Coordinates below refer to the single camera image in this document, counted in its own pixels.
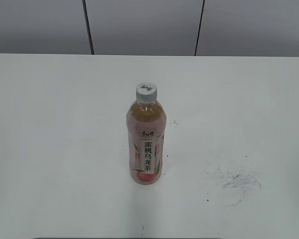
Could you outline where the grey bottle cap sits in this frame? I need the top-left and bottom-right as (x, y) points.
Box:
(136, 82), (157, 103)

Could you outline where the pink oolong tea bottle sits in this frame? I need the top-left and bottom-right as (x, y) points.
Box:
(126, 101), (167, 185)

